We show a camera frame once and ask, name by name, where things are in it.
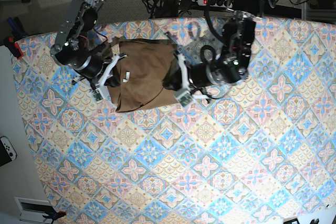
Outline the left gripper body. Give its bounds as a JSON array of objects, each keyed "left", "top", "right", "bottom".
[{"left": 173, "top": 49, "right": 212, "bottom": 107}]

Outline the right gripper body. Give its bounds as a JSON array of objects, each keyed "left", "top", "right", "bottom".
[{"left": 72, "top": 54, "right": 127, "bottom": 101}]

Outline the brown t-shirt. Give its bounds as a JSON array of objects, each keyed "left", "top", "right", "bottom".
[{"left": 108, "top": 38, "right": 178, "bottom": 113}]

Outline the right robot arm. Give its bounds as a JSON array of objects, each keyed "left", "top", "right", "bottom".
[{"left": 50, "top": 0, "right": 127, "bottom": 101}]

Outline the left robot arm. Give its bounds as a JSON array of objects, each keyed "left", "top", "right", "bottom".
[{"left": 162, "top": 0, "right": 272, "bottom": 106}]

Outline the white power strip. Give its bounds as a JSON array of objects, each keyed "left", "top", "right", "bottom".
[{"left": 196, "top": 0, "right": 233, "bottom": 8}]

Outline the red black table clamp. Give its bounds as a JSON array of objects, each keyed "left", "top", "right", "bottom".
[{"left": 3, "top": 37, "right": 23, "bottom": 59}]

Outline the patterned tile tablecloth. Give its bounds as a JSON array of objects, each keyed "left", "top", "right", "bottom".
[{"left": 12, "top": 18, "right": 335, "bottom": 223}]

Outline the white game controller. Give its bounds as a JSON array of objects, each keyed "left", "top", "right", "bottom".
[{"left": 0, "top": 136, "right": 17, "bottom": 166}]

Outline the orange black bottom clamp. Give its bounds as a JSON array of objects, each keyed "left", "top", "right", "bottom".
[{"left": 43, "top": 211, "right": 66, "bottom": 223}]

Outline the white floor vent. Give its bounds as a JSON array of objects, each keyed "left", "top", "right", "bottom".
[{"left": 14, "top": 197, "right": 53, "bottom": 223}]

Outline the blue handled tool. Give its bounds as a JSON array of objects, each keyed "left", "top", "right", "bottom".
[{"left": 7, "top": 17, "right": 28, "bottom": 40}]

